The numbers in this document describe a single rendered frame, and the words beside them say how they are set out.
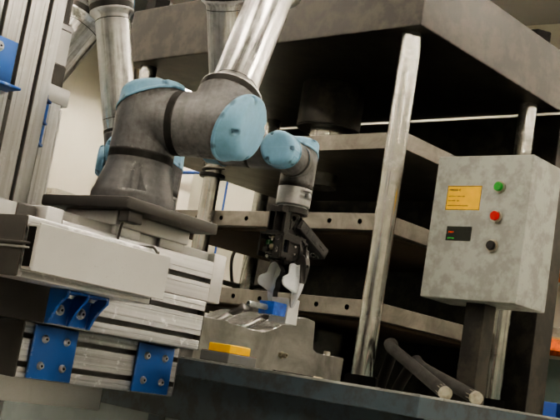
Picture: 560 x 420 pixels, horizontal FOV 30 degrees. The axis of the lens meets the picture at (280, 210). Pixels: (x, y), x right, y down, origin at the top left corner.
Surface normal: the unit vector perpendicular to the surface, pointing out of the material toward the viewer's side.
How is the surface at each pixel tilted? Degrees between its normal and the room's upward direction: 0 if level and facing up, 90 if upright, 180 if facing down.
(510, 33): 90
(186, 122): 101
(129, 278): 90
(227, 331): 90
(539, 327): 90
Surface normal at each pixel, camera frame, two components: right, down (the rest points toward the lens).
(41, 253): 0.77, 0.03
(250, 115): 0.89, 0.21
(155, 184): 0.61, -0.33
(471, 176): -0.66, -0.22
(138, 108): -0.29, -0.24
